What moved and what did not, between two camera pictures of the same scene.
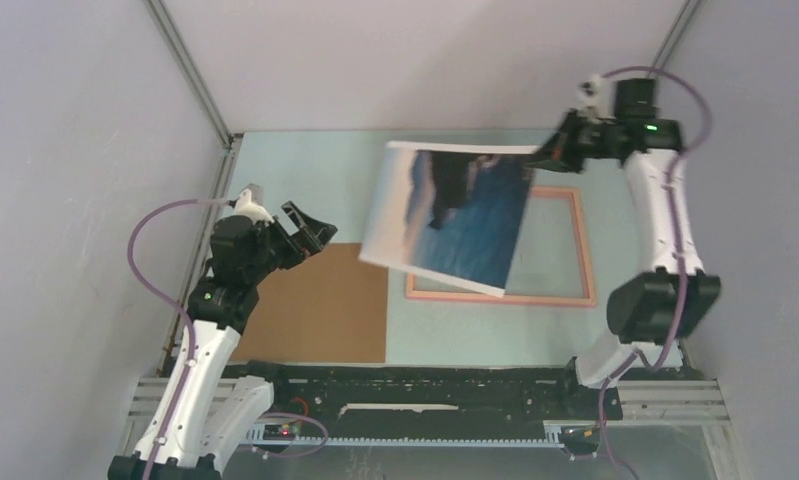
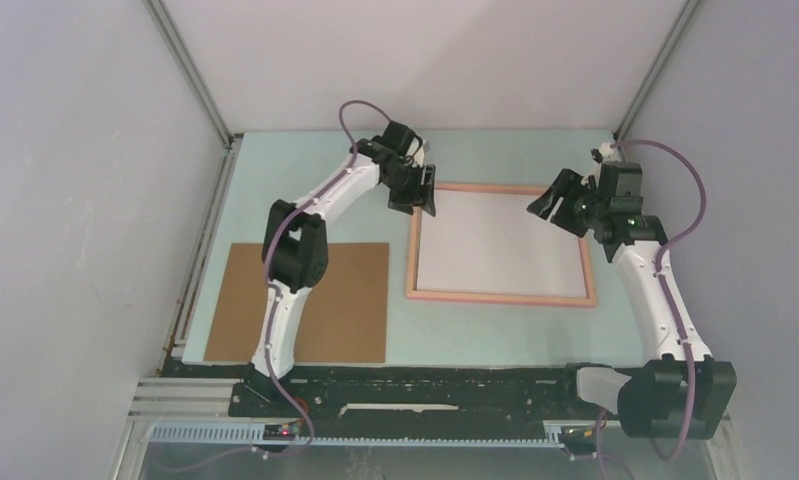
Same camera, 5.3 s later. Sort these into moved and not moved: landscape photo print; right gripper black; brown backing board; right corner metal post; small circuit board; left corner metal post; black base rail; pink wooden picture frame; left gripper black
Moved: landscape photo print; left gripper black; right gripper black
Not moved: right corner metal post; small circuit board; black base rail; left corner metal post; pink wooden picture frame; brown backing board
